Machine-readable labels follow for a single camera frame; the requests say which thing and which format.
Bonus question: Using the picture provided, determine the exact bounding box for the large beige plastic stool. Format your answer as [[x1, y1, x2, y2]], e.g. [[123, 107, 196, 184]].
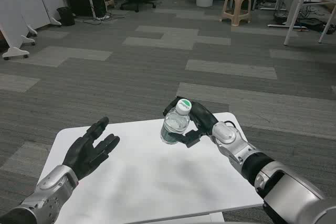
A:
[[219, 0, 253, 27]]

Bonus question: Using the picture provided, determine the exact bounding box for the black trash bin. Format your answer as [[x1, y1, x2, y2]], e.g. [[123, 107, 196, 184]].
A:
[[56, 6, 76, 27]]

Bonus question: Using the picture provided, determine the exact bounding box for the black floor cable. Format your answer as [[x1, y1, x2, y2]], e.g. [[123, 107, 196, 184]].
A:
[[75, 10, 127, 24]]

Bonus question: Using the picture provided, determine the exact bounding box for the black bag on floor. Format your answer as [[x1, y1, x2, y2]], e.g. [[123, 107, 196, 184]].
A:
[[298, 17, 326, 33]]

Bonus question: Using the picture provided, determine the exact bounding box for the clear water bottle white cap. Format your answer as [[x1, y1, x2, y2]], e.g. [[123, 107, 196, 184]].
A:
[[160, 99, 194, 145]]

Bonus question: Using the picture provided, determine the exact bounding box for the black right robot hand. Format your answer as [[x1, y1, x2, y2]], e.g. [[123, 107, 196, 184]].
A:
[[162, 96, 219, 148]]

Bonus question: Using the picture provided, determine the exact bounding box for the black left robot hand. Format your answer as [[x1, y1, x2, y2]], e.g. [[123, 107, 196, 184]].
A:
[[62, 116, 121, 182]]

